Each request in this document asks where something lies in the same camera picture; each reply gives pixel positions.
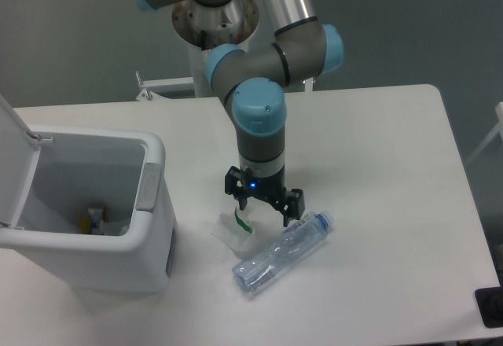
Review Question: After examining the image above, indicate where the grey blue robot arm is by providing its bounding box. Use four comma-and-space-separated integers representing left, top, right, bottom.
135, 0, 344, 222

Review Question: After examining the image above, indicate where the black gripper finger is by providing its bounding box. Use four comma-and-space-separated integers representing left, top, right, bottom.
224, 166, 248, 211
274, 189, 305, 227

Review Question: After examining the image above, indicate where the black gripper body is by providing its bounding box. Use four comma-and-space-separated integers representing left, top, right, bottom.
239, 167, 286, 204

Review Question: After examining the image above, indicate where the trash inside can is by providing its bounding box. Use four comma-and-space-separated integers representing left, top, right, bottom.
77, 207, 130, 236

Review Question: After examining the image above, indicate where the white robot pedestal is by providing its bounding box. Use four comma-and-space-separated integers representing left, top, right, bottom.
135, 0, 315, 102

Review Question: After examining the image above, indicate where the white furniture leg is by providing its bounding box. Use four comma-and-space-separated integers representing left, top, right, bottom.
466, 102, 502, 165

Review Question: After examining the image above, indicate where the black device at table edge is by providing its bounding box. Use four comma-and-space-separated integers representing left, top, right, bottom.
475, 286, 502, 329

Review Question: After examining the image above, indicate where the white trash can lid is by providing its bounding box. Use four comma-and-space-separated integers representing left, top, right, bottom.
1, 98, 40, 227

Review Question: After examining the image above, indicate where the clear plastic water bottle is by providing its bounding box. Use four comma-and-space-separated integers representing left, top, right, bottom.
232, 211, 335, 293

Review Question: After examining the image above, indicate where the white trash can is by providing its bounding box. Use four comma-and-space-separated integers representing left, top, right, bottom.
1, 127, 175, 293

